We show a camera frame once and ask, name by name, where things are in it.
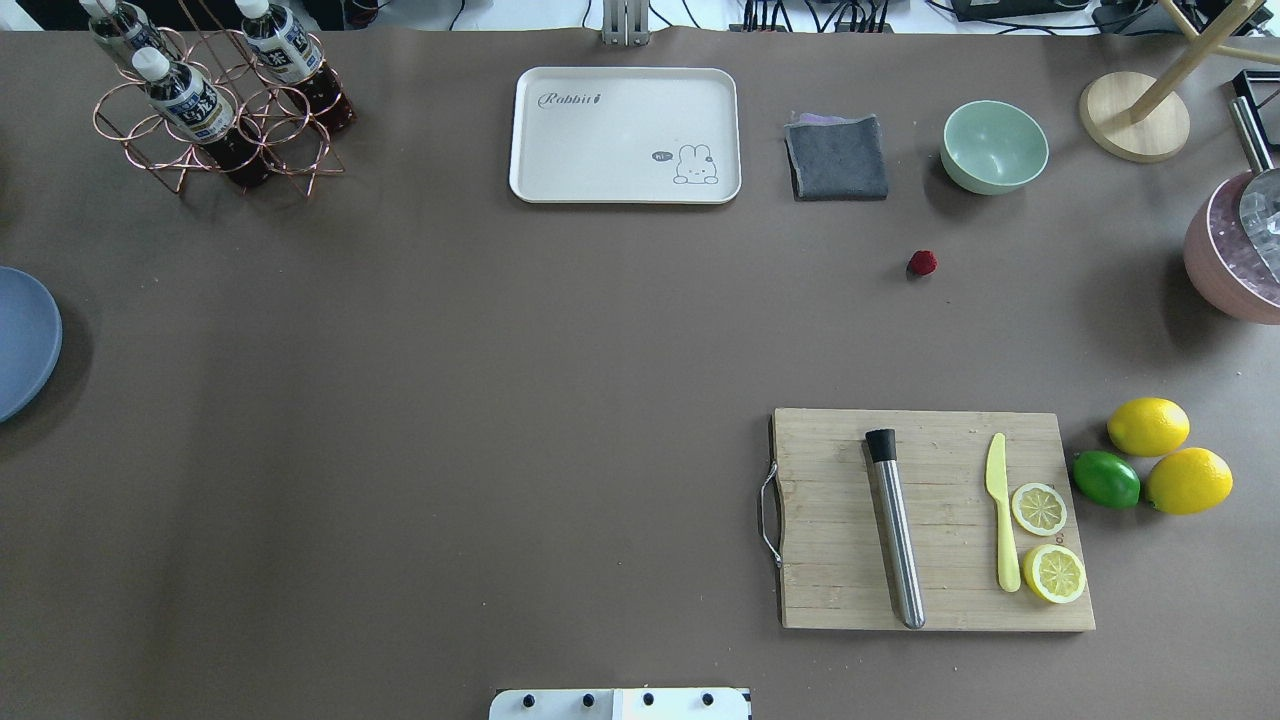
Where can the red strawberry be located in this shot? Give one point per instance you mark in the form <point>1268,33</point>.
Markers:
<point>923,263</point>

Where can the blue round plate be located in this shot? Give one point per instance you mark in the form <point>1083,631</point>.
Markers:
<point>31,335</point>

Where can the cream rabbit tray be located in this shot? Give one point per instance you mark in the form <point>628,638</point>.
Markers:
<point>625,135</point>

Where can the steel muddler black tip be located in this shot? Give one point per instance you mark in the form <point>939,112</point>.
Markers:
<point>881,444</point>

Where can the grey folded cloth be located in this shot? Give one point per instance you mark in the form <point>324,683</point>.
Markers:
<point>835,158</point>

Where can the wooden cutting board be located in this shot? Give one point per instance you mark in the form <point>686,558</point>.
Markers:
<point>835,567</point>

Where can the green bowl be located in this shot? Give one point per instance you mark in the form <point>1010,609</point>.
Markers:
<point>991,147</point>

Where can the lemon slice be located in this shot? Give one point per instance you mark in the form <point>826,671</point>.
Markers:
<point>1039,509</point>

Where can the yellow plastic knife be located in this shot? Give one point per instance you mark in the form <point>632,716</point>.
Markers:
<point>997,487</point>

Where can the lemon half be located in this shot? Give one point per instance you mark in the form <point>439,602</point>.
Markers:
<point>1054,573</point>

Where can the dark drink bottle right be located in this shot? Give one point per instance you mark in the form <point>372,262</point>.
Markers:
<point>290,57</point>

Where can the dark drink bottle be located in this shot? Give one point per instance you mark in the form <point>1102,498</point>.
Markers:
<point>196,107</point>
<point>290,57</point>
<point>121,29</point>

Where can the green lime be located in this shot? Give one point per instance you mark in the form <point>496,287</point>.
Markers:
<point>1106,479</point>

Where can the whole lemon upper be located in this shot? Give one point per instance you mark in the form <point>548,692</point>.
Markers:
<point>1148,427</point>

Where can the whole lemon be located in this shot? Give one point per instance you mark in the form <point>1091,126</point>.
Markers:
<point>1189,481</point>
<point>1148,427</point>

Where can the dark drink bottle middle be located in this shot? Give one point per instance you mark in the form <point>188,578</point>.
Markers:
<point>196,107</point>

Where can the wooden stand round base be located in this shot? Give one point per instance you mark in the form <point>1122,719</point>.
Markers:
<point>1140,118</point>

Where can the whole lemon lower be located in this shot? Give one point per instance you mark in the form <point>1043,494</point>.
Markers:
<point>1189,481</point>

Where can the pink ice bucket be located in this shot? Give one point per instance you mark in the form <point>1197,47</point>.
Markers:
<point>1221,261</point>

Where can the dark drink bottle left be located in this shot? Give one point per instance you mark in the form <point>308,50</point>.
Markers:
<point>121,29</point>

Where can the steel ice scoop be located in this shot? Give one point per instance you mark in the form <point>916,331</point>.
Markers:
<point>1258,207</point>

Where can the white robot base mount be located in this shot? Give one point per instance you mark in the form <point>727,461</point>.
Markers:
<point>623,703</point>

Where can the copper wire bottle rack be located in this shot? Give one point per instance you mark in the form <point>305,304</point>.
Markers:
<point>296,147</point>

